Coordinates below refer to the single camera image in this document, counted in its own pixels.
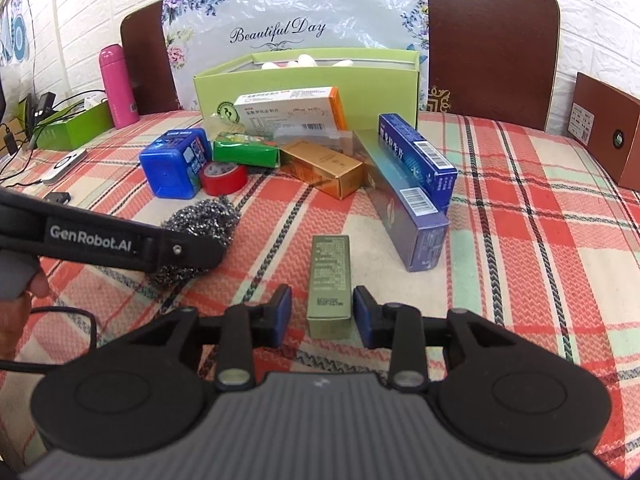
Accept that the steel wool scrubber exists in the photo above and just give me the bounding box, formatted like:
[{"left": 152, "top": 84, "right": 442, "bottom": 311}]
[{"left": 148, "top": 196, "right": 241, "bottom": 289}]

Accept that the olive green small box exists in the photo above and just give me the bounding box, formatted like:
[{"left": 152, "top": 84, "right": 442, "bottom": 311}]
[{"left": 306, "top": 235, "right": 352, "bottom": 340}]

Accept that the long blue gradient box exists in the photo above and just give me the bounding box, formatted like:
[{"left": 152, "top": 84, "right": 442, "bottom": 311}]
[{"left": 354, "top": 130, "right": 449, "bottom": 272}]

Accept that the gold orange cosmetic box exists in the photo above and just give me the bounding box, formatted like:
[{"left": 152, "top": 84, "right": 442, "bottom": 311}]
[{"left": 280, "top": 141, "right": 364, "bottom": 200}]

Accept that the white fabric glove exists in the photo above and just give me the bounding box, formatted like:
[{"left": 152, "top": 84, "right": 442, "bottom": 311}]
[{"left": 260, "top": 53, "right": 355, "bottom": 70}]

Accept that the person left hand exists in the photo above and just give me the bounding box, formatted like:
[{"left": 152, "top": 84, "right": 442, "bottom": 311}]
[{"left": 1, "top": 249, "right": 49, "bottom": 360}]

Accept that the black small device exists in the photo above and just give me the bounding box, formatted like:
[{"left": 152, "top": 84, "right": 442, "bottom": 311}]
[{"left": 44, "top": 192, "right": 72, "bottom": 205}]

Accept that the white remote control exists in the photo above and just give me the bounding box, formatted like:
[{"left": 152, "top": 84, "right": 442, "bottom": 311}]
[{"left": 40, "top": 148, "right": 88, "bottom": 184}]

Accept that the red tape roll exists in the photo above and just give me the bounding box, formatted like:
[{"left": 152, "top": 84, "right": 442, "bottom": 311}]
[{"left": 200, "top": 160, "right": 248, "bottom": 196}]

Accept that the blue plastic container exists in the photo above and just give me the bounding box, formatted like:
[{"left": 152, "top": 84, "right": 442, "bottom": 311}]
[{"left": 139, "top": 128, "right": 213, "bottom": 200}]

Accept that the green tray box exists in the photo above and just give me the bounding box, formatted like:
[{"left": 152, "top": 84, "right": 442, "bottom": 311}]
[{"left": 36, "top": 101, "right": 114, "bottom": 151}]

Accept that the black charger adapter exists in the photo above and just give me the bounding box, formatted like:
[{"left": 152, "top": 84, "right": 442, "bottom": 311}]
[{"left": 30, "top": 91, "right": 56, "bottom": 125}]

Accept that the crumpled clear plastic bag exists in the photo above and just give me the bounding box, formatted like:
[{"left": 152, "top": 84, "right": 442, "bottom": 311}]
[{"left": 203, "top": 114, "right": 245, "bottom": 141}]

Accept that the pink thermos bottle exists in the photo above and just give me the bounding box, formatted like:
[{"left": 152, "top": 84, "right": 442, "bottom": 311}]
[{"left": 99, "top": 44, "right": 139, "bottom": 129}]

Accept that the blue medicine box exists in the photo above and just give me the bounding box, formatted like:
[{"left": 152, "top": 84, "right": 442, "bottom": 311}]
[{"left": 378, "top": 113, "right": 458, "bottom": 212}]

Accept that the plaid bed sheet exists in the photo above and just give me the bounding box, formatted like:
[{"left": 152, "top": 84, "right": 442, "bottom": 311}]
[{"left": 16, "top": 113, "right": 639, "bottom": 476}]

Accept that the clear plastic case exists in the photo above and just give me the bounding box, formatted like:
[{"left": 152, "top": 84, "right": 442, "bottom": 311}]
[{"left": 272, "top": 124, "right": 354, "bottom": 155}]

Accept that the white orange medicine box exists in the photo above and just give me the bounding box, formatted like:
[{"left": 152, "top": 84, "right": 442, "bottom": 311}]
[{"left": 234, "top": 87, "right": 348, "bottom": 134}]

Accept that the green storage box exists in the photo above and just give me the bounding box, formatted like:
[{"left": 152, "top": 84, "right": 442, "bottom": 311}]
[{"left": 193, "top": 48, "right": 420, "bottom": 130}]

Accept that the floral packaged pillow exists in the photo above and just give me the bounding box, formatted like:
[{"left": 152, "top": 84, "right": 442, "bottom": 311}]
[{"left": 160, "top": 0, "right": 430, "bottom": 110}]

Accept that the brown cardboard box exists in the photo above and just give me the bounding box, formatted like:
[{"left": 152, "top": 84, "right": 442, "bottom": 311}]
[{"left": 567, "top": 73, "right": 640, "bottom": 191}]

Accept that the dark brown headboard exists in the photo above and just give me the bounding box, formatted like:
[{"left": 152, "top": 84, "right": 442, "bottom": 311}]
[{"left": 120, "top": 0, "right": 560, "bottom": 129}]

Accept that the black cable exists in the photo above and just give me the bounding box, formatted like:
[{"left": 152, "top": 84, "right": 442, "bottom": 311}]
[{"left": 0, "top": 304, "right": 99, "bottom": 375}]

